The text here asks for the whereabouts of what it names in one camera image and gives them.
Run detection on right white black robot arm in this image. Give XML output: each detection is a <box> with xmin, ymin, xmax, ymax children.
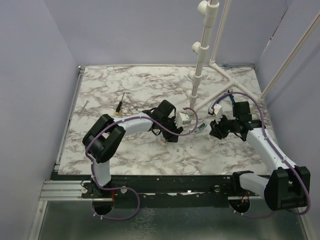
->
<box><xmin>208</xmin><ymin>101</ymin><xmax>311</xmax><ymax>211</ymax></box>

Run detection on aluminium extrusion rail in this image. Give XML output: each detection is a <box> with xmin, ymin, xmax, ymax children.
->
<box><xmin>39</xmin><ymin>180</ymin><xmax>82</xmax><ymax>201</ymax></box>

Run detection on white PVC pipe frame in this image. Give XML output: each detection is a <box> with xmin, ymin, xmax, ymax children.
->
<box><xmin>185</xmin><ymin>0</ymin><xmax>320</xmax><ymax>116</ymax></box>

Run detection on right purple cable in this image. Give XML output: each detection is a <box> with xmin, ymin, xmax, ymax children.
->
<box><xmin>209</xmin><ymin>91</ymin><xmax>312</xmax><ymax>218</ymax></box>

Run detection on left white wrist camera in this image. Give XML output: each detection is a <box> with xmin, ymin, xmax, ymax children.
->
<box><xmin>174</xmin><ymin>112</ymin><xmax>192</xmax><ymax>128</ymax></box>

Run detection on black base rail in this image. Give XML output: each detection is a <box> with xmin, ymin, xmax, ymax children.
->
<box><xmin>51</xmin><ymin>171</ymin><xmax>276</xmax><ymax>208</ymax></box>

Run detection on yellow black screwdriver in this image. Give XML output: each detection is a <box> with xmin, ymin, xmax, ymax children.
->
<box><xmin>115</xmin><ymin>92</ymin><xmax>125</xmax><ymax>115</ymax></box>

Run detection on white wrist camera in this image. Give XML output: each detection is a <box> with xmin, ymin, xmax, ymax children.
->
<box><xmin>174</xmin><ymin>112</ymin><xmax>192</xmax><ymax>128</ymax></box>
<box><xmin>208</xmin><ymin>103</ymin><xmax>224</xmax><ymax>123</ymax></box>

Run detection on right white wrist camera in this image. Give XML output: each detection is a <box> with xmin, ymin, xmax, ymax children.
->
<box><xmin>208</xmin><ymin>103</ymin><xmax>224</xmax><ymax>123</ymax></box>

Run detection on purple cable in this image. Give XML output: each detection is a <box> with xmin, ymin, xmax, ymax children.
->
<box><xmin>85</xmin><ymin>106</ymin><xmax>199</xmax><ymax>221</ymax></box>
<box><xmin>209</xmin><ymin>91</ymin><xmax>312</xmax><ymax>218</ymax></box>

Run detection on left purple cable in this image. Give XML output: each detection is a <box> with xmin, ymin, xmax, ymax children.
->
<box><xmin>85</xmin><ymin>106</ymin><xmax>199</xmax><ymax>221</ymax></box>

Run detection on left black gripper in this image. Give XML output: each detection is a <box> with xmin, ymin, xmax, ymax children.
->
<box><xmin>159</xmin><ymin>116</ymin><xmax>184</xmax><ymax>143</ymax></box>

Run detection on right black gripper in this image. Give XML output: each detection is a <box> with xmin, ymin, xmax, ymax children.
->
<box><xmin>210</xmin><ymin>112</ymin><xmax>240</xmax><ymax>140</ymax></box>

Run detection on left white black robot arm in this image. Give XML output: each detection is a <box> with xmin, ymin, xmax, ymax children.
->
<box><xmin>82</xmin><ymin>100</ymin><xmax>183</xmax><ymax>198</ymax></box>

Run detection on blue handled pliers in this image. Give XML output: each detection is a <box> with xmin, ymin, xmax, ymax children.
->
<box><xmin>224</xmin><ymin>90</ymin><xmax>235</xmax><ymax>103</ymax></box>

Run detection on small silver wrench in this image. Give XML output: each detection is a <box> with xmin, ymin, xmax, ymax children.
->
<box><xmin>78</xmin><ymin>100</ymin><xmax>90</xmax><ymax>116</ymax></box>

